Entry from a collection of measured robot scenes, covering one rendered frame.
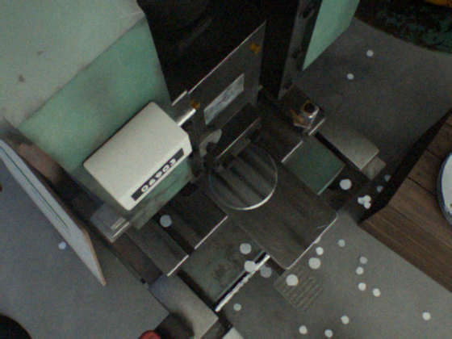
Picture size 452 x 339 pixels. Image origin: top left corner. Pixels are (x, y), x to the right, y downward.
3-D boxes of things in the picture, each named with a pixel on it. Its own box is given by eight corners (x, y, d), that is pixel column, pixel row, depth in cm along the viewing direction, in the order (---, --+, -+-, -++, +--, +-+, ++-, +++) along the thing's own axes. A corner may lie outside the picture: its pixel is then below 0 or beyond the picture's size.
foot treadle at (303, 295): (324, 290, 154) (327, 289, 149) (300, 315, 152) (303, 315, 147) (186, 156, 165) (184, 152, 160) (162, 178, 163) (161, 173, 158)
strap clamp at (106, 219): (176, 182, 102) (170, 168, 92) (113, 243, 99) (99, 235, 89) (156, 161, 103) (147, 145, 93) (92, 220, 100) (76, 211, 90)
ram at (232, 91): (276, 127, 85) (299, 35, 56) (211, 191, 82) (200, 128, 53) (202, 60, 88) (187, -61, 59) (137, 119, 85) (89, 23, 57)
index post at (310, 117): (313, 124, 104) (321, 106, 95) (303, 134, 104) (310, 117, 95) (303, 115, 105) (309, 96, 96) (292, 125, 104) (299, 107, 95)
